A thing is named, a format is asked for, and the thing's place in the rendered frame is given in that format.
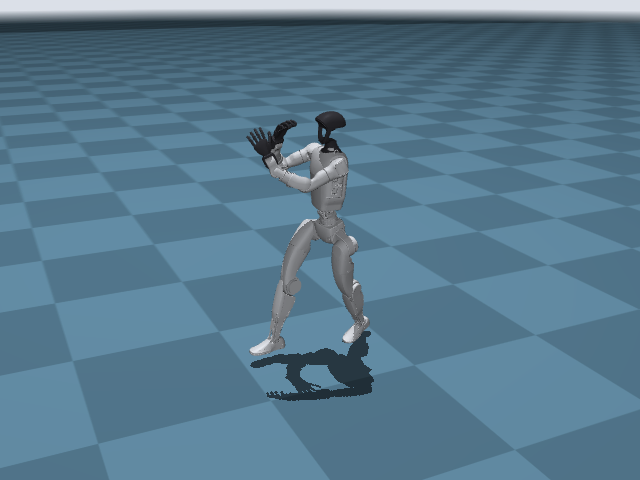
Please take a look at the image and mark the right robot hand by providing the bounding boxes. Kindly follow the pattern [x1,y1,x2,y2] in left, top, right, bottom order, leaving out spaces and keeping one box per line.
[271,120,297,149]

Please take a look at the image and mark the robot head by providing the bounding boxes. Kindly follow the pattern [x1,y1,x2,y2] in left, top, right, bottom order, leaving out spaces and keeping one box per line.
[315,111,346,153]

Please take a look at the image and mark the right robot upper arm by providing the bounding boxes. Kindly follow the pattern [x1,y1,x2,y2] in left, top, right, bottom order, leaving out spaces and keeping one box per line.
[278,143,321,170]

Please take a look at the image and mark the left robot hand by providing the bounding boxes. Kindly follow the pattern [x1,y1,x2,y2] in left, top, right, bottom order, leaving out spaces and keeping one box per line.
[246,127,278,169]

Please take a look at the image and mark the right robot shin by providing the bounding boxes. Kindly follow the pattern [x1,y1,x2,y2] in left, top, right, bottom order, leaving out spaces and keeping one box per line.
[267,280,296,342]

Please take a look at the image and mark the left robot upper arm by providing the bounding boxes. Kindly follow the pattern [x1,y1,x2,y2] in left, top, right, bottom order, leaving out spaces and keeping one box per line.
[298,158,349,193]

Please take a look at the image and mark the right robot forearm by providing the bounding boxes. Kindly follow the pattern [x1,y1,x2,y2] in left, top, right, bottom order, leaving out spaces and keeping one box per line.
[271,143,283,165]

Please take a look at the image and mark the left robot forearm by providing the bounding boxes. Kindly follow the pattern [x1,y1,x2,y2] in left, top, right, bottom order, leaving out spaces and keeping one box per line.
[265,156,311,190]

